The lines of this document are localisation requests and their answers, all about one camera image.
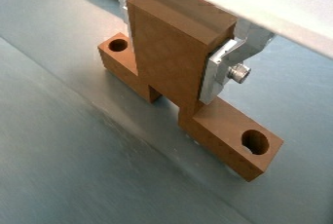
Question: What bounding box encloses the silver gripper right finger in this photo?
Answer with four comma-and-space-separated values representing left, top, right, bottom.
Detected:
199, 19, 274, 104

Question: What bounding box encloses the brown T-shaped block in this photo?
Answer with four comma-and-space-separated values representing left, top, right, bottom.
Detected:
97, 0, 282, 181

